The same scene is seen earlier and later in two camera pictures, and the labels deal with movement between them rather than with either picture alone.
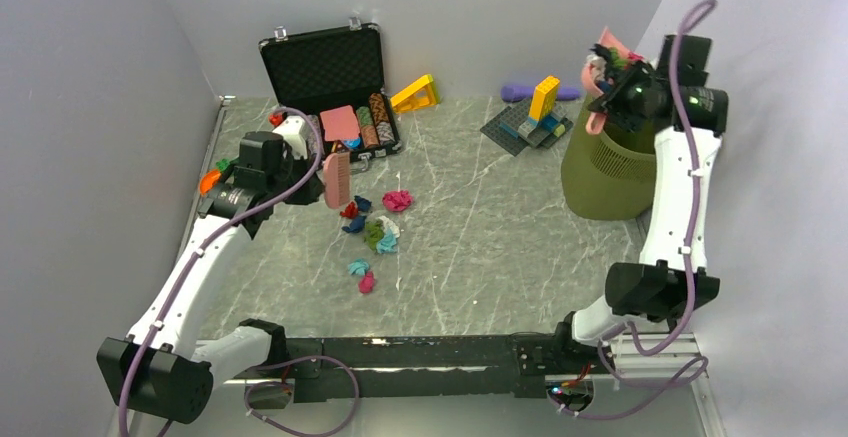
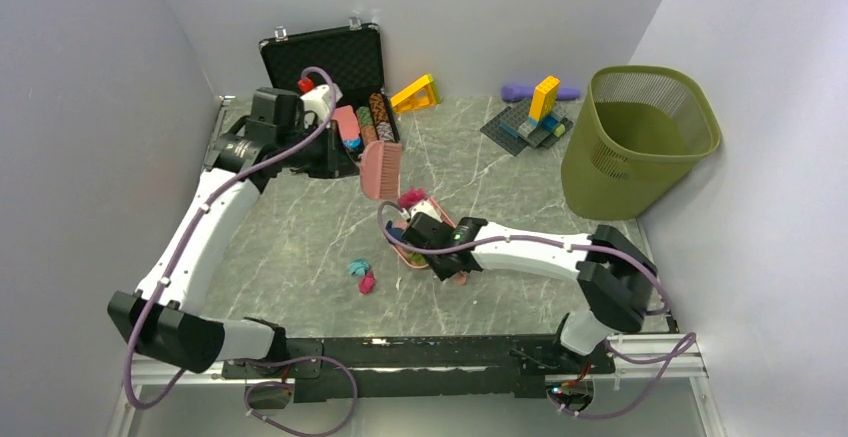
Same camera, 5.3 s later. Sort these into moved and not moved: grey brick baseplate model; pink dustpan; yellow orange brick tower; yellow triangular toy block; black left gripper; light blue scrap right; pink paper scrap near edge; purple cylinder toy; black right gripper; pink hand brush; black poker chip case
Moved: pink hand brush; pink dustpan; black right gripper; black left gripper
Not moved: yellow orange brick tower; black poker chip case; grey brick baseplate model; purple cylinder toy; yellow triangular toy block; pink paper scrap near edge; light blue scrap right
